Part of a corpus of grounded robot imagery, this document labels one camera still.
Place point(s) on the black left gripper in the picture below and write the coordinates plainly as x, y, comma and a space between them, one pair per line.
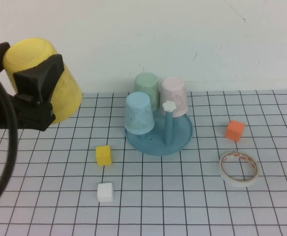
33, 115

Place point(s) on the pink plastic cup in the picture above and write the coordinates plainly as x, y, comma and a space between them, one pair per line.
174, 88

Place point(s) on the light blue plastic cup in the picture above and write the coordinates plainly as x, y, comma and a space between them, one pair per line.
138, 113

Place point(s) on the green plastic cup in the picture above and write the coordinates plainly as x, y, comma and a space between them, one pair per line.
146, 83

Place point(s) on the yellow plastic cup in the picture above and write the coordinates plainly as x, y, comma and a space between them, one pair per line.
67, 93

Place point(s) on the yellow cube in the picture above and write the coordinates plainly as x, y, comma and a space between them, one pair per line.
104, 156

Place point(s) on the white cube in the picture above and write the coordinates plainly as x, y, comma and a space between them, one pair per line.
106, 193

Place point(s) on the white tape roll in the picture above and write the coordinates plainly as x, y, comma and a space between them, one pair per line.
232, 182

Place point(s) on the teal cup stand tray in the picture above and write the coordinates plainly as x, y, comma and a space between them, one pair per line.
180, 137

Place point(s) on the orange cube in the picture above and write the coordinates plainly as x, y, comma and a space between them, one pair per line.
234, 131

